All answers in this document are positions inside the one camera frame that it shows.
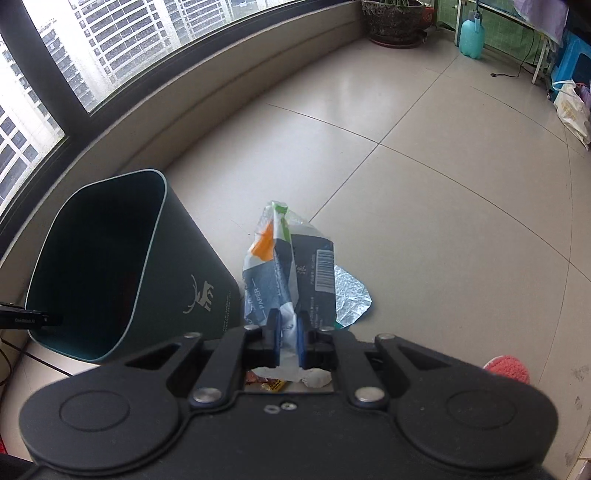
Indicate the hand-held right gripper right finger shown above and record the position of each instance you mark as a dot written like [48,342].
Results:
[301,340]

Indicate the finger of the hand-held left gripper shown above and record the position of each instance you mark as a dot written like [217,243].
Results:
[41,319]

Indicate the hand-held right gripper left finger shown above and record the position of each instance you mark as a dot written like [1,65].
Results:
[274,339]

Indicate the grey paper wrapper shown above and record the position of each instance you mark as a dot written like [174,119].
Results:
[307,267]

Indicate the dark green trash bin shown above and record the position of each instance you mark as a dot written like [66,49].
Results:
[198,277]

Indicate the crumpled white tissue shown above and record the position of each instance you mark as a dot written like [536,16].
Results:
[316,378]

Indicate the brown snack wrapper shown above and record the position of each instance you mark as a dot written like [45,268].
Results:
[265,382]

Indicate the silver foil packet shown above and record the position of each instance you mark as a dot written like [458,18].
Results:
[354,295]

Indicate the orange foam fruit net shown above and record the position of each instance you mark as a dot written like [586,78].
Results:
[508,368]

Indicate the large dark flower pot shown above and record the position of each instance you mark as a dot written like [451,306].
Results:
[392,25]

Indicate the turquoise spray bottle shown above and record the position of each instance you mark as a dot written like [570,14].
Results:
[472,37]

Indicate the white tote bag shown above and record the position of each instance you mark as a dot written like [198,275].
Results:
[572,110]

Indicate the white table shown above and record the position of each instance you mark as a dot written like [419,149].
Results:
[538,64]

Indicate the lavender bag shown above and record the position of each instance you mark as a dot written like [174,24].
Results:
[585,99]

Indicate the blue plastic stool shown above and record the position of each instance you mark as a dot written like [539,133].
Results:
[570,55]

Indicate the hanging clothes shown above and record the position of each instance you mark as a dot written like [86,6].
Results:
[540,16]

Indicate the dark window frame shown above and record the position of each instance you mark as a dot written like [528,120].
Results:
[64,92]

